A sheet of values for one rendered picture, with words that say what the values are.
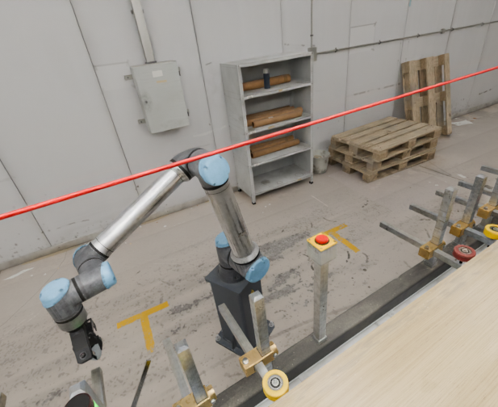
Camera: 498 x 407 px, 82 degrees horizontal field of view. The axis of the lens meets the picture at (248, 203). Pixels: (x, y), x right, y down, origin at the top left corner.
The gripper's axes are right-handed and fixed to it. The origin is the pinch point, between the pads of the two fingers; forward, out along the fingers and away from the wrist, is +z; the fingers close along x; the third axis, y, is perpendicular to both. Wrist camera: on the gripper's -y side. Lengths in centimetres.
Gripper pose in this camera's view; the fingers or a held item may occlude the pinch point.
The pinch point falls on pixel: (96, 358)
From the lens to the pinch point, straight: 137.3
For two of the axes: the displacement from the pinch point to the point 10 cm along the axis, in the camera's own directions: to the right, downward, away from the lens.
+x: -8.6, 3.4, -3.8
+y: -5.0, -4.0, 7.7
